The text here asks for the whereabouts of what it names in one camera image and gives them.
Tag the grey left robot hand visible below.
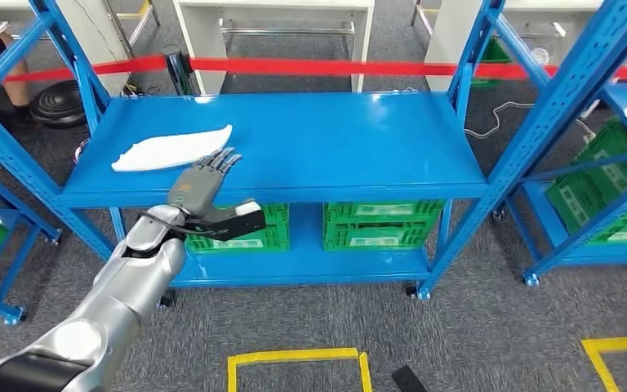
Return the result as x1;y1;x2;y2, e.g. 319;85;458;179
167;147;263;224

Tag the white curved plastic part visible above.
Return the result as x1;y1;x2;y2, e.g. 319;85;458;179
111;124;234;173

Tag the white table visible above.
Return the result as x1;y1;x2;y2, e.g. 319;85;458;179
172;0;375;96
424;0;627;93
56;0;131;97

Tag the black round stanchion base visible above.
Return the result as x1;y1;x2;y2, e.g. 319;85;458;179
29;79;87;130

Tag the red barrier belt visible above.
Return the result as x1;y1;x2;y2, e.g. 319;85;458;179
0;54;627;87

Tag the yellow floor tape square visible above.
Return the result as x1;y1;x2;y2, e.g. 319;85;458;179
580;334;627;392
226;347;373;392

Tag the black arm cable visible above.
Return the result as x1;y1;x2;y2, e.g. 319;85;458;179
139;212;223;236

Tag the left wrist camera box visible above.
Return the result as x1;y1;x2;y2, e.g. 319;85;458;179
183;201;268;243

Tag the black stanchion post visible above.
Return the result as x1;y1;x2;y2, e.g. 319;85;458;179
162;44;198;97

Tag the metal tube frame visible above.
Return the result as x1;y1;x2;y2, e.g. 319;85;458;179
102;0;160;58

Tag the white floor cable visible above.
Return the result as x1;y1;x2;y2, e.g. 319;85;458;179
464;100;598;143

